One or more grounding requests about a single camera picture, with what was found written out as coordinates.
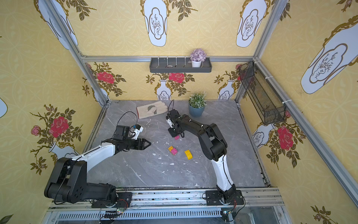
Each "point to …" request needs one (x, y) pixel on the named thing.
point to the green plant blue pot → (197, 103)
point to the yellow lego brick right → (189, 154)
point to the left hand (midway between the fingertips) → (148, 143)
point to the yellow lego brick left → (170, 148)
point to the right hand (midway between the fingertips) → (174, 135)
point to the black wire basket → (269, 108)
